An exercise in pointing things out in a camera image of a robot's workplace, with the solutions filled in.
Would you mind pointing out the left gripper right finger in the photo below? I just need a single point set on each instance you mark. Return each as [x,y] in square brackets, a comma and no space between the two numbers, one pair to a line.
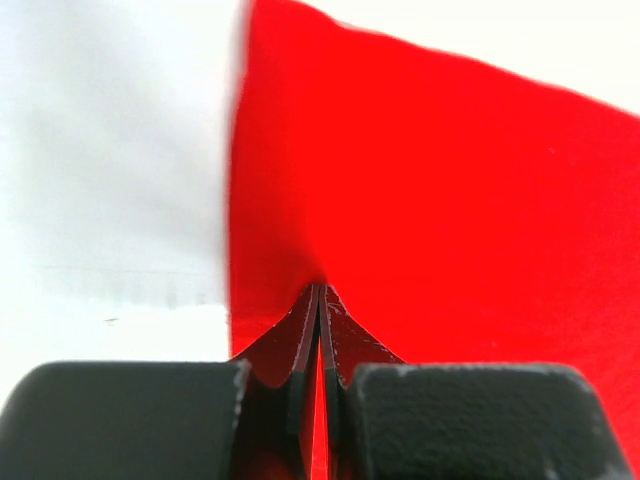
[387,419]

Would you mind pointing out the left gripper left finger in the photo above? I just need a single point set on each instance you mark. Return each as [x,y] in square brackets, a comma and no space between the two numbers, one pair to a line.
[247,418]

